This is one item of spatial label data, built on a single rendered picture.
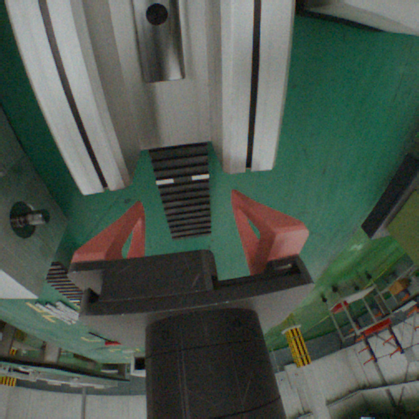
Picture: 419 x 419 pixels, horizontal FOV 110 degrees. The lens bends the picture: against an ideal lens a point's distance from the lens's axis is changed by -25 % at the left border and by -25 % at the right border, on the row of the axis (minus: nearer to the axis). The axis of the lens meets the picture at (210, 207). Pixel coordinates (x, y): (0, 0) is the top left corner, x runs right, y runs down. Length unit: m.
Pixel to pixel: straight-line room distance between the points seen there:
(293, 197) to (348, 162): 0.08
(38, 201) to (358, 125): 0.33
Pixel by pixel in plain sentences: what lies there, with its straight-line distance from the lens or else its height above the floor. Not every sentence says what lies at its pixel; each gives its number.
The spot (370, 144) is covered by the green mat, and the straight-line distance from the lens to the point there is 0.28.
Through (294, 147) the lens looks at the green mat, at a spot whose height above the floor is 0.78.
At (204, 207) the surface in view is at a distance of 0.22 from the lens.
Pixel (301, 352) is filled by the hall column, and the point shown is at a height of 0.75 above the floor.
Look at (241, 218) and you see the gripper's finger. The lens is 0.16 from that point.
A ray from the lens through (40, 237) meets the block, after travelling 0.22.
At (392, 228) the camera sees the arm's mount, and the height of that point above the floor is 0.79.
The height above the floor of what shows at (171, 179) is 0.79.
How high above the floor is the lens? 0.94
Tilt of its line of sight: 47 degrees down
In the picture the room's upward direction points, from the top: 167 degrees clockwise
